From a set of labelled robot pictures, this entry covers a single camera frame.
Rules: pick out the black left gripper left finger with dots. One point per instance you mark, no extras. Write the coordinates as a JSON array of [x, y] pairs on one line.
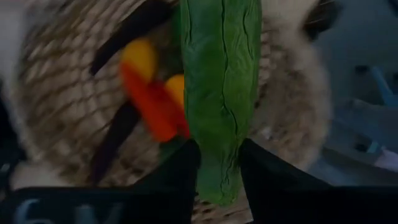
[[168, 196]]

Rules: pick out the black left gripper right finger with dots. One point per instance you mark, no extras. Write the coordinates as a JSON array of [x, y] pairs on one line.
[[280, 199]]

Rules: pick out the orange carrot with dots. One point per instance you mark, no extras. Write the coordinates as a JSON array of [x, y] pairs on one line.
[[152, 105]]

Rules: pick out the yellow lemon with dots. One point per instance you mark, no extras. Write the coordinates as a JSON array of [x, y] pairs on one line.
[[175, 90]]

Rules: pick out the long green cucumber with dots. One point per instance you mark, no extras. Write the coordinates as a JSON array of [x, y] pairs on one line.
[[220, 93]]

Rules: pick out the yellow orange oval fruit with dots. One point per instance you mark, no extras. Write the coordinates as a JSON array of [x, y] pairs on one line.
[[140, 56]]

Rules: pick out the dark purple eggplant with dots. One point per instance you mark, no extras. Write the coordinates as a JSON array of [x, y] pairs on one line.
[[130, 34]]

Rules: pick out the woven straw basket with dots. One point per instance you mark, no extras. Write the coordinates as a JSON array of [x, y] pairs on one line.
[[62, 102]]

